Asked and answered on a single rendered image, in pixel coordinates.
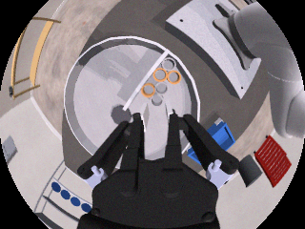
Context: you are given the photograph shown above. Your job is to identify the blue plastic crate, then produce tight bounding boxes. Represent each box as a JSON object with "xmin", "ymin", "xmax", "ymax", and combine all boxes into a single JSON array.
[{"xmin": 186, "ymin": 118, "xmax": 235, "ymax": 165}]

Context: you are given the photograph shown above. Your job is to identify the grey round turning table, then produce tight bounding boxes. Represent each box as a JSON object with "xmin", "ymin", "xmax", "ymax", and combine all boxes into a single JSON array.
[{"xmin": 64, "ymin": 36, "xmax": 200, "ymax": 160}]

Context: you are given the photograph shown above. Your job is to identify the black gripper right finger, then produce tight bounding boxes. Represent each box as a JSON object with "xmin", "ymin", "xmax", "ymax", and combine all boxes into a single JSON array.
[{"xmin": 160, "ymin": 100, "xmax": 240, "ymax": 198}]

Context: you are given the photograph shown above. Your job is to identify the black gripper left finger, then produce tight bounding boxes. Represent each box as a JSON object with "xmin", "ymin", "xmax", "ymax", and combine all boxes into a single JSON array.
[{"xmin": 77, "ymin": 102, "xmax": 150, "ymax": 197}]

